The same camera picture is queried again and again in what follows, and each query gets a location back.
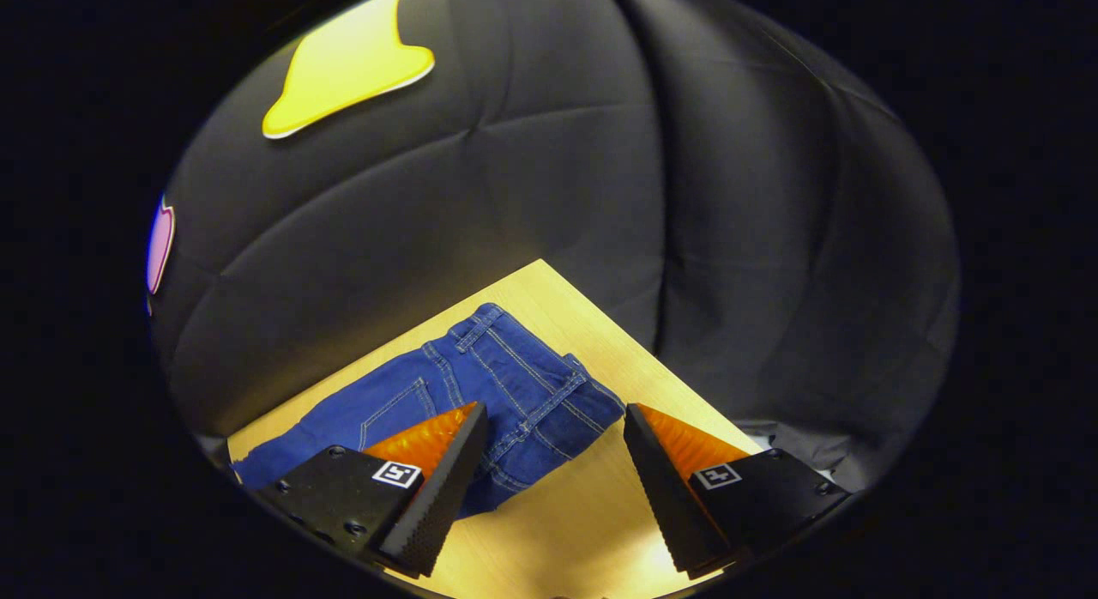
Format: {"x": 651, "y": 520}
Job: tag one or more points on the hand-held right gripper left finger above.
{"x": 442, "y": 496}

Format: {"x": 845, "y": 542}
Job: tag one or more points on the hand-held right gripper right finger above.
{"x": 665, "y": 496}

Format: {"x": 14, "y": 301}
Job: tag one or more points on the blue denim jeans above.
{"x": 515, "y": 384}

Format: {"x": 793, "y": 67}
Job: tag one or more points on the black backdrop cloth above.
{"x": 600, "y": 153}

